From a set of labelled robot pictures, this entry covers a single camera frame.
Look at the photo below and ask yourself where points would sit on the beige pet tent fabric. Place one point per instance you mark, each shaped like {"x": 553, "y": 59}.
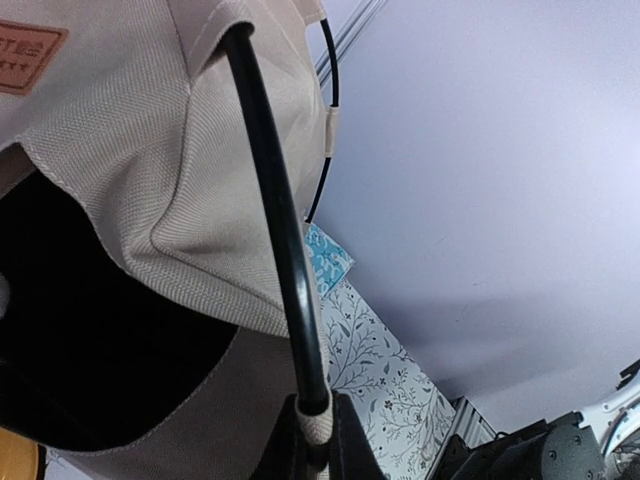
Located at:
{"x": 143, "y": 333}

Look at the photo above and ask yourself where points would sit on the aluminium front rail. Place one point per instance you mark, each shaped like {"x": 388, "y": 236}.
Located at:
{"x": 468, "y": 431}

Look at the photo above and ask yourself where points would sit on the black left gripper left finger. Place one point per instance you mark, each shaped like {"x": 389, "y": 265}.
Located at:
{"x": 285, "y": 455}

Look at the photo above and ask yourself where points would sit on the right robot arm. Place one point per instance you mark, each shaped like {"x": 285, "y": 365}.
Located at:
{"x": 596, "y": 442}

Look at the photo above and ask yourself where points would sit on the blue snowman print cushion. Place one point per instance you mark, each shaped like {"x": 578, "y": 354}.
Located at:
{"x": 330, "y": 262}

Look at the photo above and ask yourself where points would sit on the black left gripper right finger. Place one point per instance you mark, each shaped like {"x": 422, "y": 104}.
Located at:
{"x": 350, "y": 454}

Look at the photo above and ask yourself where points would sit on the aluminium right corner post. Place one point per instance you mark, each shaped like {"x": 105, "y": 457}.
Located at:
{"x": 347, "y": 20}

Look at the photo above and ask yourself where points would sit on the yellow bear bowl stand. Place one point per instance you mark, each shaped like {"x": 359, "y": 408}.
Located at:
{"x": 21, "y": 458}

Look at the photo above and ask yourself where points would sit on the floral white table mat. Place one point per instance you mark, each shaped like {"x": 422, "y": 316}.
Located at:
{"x": 404, "y": 415}

